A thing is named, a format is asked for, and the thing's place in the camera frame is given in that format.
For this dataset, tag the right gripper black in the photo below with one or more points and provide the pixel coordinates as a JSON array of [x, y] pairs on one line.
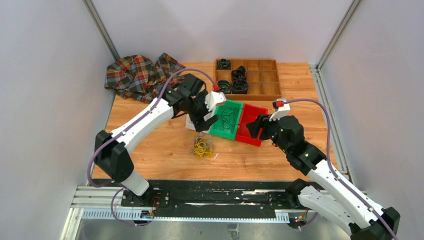
[[255, 127]]

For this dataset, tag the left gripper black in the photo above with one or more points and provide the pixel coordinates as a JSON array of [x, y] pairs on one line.
[[200, 124]]

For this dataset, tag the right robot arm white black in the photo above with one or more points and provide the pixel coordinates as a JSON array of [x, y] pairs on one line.
[[344, 205]]

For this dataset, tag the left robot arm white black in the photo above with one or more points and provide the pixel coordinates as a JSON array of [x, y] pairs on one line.
[[113, 149]]

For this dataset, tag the white plastic bin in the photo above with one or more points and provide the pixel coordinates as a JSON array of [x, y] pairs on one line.
[[189, 124]]

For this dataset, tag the green plastic bin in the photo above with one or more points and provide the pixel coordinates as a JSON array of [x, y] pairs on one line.
[[228, 119]]

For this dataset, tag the rolled belt bottom left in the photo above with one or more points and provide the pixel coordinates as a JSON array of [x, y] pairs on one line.
[[224, 86]]

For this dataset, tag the rolled belt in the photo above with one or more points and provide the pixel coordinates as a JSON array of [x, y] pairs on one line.
[[223, 64], [239, 86], [239, 73], [224, 86]]

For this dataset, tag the rolled belt bottom right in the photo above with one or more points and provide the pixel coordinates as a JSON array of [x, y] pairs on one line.
[[239, 86]]

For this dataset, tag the wooden compartment tray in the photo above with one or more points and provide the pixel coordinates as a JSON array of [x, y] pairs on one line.
[[261, 75]]

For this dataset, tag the rolled belt middle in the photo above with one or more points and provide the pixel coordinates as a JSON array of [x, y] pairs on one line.
[[239, 73]]

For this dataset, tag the rolled belt top left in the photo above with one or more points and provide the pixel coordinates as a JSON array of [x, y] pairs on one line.
[[223, 64]]

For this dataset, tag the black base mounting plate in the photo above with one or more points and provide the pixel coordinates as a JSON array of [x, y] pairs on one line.
[[220, 199]]

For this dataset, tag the plaid cloth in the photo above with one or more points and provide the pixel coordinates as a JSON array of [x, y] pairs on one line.
[[139, 78]]

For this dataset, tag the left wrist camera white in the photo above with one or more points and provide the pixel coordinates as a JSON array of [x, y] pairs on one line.
[[214, 99]]

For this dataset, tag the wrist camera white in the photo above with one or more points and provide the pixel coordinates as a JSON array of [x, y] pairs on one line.
[[214, 99], [281, 107]]

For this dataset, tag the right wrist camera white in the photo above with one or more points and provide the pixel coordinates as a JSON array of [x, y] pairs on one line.
[[281, 107]]

